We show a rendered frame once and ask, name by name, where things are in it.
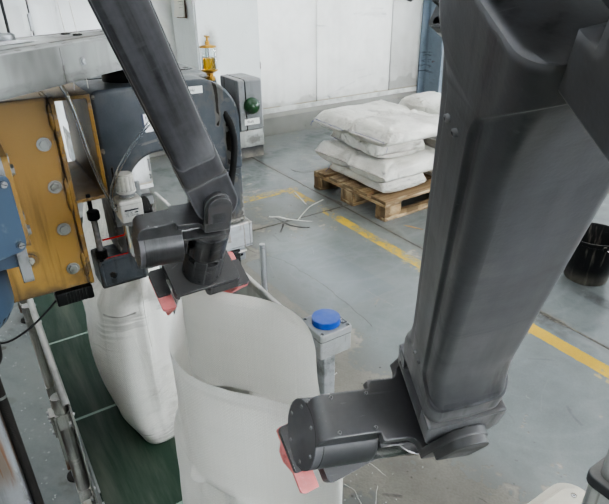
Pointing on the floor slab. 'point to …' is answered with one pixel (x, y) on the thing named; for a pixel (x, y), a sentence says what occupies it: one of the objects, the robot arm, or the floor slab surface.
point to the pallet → (389, 208)
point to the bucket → (596, 255)
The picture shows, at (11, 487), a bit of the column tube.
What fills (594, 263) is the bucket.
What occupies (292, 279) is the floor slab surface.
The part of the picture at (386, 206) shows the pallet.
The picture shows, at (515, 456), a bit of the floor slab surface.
